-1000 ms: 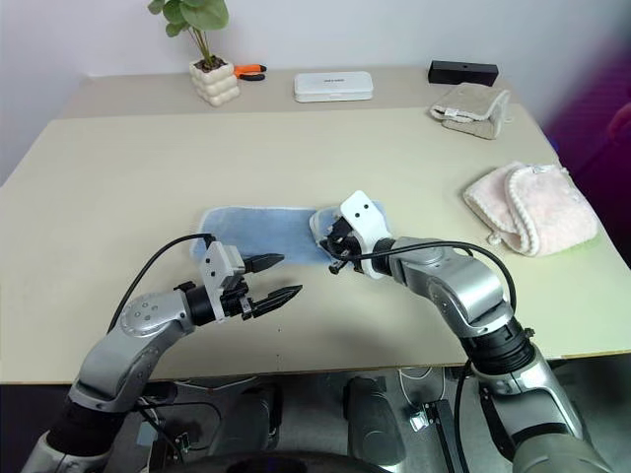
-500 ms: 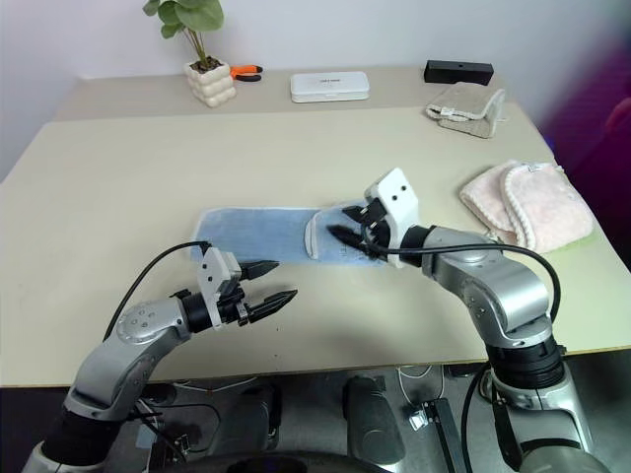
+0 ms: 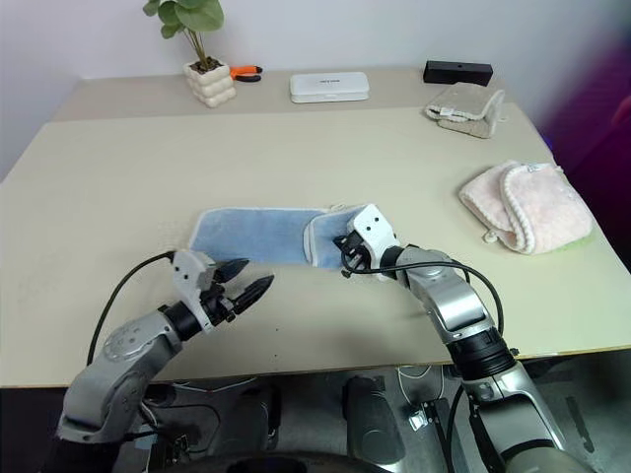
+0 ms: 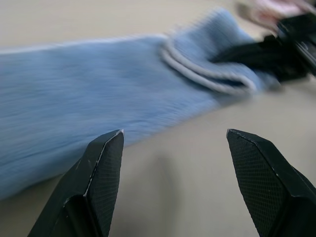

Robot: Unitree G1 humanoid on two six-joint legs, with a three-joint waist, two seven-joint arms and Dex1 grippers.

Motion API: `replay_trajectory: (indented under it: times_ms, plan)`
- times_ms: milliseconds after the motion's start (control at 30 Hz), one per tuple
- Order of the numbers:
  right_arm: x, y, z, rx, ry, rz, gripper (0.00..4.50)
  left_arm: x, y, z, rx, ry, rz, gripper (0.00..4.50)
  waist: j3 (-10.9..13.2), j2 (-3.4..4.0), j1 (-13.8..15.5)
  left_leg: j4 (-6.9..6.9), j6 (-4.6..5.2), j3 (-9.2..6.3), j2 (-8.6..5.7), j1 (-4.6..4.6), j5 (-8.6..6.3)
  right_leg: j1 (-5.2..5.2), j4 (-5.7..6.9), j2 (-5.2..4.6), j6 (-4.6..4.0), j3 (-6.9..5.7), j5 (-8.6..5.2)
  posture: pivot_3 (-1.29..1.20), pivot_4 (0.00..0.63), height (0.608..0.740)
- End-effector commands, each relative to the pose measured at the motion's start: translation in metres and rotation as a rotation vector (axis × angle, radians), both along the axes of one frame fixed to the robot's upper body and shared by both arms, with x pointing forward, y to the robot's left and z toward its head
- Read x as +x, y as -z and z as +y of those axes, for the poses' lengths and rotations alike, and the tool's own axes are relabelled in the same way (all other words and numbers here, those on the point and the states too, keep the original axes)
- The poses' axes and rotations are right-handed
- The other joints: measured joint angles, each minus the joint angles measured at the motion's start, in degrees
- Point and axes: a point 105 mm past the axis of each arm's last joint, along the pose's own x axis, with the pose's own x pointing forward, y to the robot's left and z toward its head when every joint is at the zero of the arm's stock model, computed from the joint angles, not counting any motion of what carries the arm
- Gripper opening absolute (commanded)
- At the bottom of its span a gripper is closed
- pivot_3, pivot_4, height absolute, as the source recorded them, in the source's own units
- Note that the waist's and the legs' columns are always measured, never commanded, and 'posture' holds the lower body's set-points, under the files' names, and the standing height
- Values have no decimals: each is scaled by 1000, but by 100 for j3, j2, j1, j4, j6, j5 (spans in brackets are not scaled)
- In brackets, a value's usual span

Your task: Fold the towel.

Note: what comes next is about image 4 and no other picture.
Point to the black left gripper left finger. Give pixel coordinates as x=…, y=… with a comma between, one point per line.
x=81, y=197

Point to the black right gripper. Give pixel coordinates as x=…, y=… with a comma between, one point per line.
x=291, y=47

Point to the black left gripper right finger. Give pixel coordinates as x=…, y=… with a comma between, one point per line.
x=266, y=187

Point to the light blue towel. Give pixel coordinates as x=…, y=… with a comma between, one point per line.
x=81, y=98

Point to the pink blurred object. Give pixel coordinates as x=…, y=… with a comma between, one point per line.
x=269, y=11

